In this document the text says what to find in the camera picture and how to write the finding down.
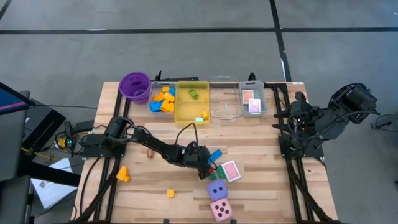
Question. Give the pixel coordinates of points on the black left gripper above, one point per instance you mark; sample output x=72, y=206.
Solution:
x=197, y=155

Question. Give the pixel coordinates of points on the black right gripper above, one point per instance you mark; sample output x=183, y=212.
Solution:
x=298, y=121

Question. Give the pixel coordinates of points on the red toy brick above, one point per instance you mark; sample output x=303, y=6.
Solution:
x=212, y=170

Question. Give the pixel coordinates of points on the light blue long toy brick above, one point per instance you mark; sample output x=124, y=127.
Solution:
x=216, y=154

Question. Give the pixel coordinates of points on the purple foam die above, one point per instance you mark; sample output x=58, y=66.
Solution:
x=217, y=189

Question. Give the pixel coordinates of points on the small yellow toy cube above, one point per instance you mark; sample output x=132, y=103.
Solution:
x=170, y=193

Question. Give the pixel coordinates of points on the small orange toy block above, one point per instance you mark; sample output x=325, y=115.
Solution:
x=205, y=115

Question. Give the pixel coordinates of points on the brown wooden cylinder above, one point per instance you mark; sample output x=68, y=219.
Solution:
x=150, y=153

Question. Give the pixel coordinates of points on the lime green toy block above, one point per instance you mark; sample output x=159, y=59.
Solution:
x=193, y=94

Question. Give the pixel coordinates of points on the blue arch toy block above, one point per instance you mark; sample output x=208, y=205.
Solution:
x=172, y=91

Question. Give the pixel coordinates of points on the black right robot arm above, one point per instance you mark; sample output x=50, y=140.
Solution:
x=329, y=121

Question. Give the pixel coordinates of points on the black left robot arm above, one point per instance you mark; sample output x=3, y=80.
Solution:
x=155, y=144

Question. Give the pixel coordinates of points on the grey plastic bin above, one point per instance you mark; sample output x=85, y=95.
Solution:
x=244, y=109

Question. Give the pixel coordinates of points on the pink foam die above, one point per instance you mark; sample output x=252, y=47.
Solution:
x=221, y=210

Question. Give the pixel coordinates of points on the red-backed card deck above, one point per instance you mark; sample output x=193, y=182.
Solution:
x=247, y=95

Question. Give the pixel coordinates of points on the yellow plastic bin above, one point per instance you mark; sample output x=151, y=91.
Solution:
x=191, y=107

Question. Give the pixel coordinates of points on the large clear plastic bin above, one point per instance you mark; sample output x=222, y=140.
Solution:
x=225, y=93

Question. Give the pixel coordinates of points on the yellow angled toy block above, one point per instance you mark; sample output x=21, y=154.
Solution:
x=123, y=175

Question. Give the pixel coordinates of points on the small clear plastic bin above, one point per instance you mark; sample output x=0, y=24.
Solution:
x=152, y=90

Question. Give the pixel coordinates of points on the purple plastic bucket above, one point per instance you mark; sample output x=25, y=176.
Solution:
x=135, y=84

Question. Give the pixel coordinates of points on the black power adapter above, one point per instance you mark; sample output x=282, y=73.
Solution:
x=84, y=125

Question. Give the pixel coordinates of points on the black power strip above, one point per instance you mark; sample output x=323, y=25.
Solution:
x=69, y=137

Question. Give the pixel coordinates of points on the yellow connector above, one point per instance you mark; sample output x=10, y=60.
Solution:
x=62, y=142

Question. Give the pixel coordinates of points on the white paper sheet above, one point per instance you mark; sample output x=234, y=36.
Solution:
x=49, y=189

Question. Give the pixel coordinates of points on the yellow rod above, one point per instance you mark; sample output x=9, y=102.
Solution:
x=40, y=154

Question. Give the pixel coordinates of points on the grey cabinet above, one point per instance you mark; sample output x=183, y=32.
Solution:
x=12, y=149

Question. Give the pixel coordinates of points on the dark monitor with blue screen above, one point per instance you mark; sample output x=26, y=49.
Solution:
x=12, y=99

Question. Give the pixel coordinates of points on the black aluminium frame rails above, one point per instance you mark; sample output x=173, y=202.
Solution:
x=113, y=186
x=276, y=105

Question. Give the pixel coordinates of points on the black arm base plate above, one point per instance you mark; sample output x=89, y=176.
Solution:
x=93, y=151
x=306, y=152

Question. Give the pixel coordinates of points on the black frame bracket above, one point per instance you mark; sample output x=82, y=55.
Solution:
x=252, y=76
x=159, y=76

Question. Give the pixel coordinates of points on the black frame bar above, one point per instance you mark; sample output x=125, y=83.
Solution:
x=183, y=78

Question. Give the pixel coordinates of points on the black desk frame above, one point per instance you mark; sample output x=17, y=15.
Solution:
x=46, y=174

